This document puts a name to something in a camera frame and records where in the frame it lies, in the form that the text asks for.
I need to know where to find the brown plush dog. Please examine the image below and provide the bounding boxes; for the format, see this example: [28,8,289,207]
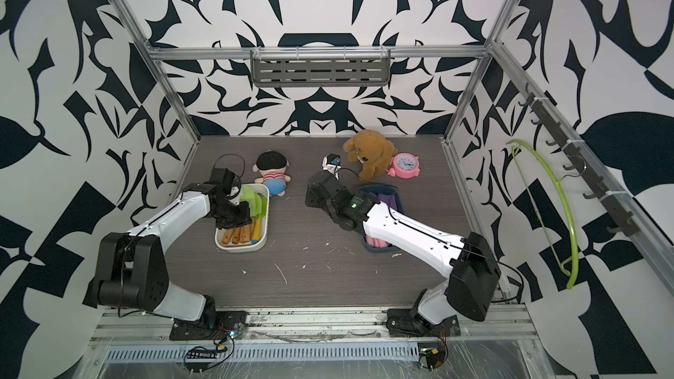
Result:
[342,130,398,181]

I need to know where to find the purple shovel pink handle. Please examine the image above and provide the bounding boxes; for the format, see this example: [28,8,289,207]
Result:
[369,192,403,212]
[365,236,390,248]

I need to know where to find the white storage box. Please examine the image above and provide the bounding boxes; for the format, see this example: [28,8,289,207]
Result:
[214,184,270,253]

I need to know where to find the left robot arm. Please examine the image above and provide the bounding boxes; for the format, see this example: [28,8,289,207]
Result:
[88,168,252,340]

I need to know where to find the pink alarm clock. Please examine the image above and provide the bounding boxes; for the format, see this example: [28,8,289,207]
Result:
[387,153,421,179]

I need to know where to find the grey hook rail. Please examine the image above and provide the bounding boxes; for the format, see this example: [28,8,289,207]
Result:
[524,82,673,292]

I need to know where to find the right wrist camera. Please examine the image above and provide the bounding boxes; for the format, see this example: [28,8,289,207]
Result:
[322,154,342,177]

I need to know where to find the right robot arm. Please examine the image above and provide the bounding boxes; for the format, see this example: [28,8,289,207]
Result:
[305,170,501,337]

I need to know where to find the teal storage box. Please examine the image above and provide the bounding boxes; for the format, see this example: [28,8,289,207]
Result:
[359,185,404,254]

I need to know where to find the plush doll black hair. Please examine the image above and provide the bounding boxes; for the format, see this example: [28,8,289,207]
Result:
[253,150,291,197]

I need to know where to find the grey wall shelf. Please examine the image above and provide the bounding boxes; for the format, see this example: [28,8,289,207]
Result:
[250,47,391,88]

